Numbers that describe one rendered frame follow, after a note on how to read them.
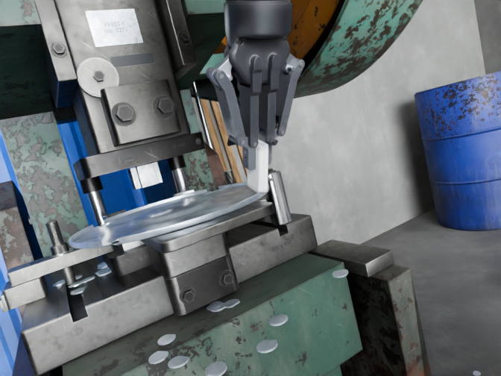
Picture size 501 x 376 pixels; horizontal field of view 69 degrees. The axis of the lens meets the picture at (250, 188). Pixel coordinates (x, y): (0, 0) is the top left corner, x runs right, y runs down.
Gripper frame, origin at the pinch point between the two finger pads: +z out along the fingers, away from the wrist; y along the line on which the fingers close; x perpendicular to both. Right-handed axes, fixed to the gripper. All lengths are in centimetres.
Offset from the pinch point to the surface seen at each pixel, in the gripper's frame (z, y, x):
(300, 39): -12.6, 23.4, 19.6
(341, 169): 83, 142, 110
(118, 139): -2.4, -14.1, 14.0
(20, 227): 23, -31, 43
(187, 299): 15.2, -12.9, -2.4
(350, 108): 49, 160, 125
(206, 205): 5.3, -6.6, 2.7
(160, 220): 5.5, -13.2, 3.1
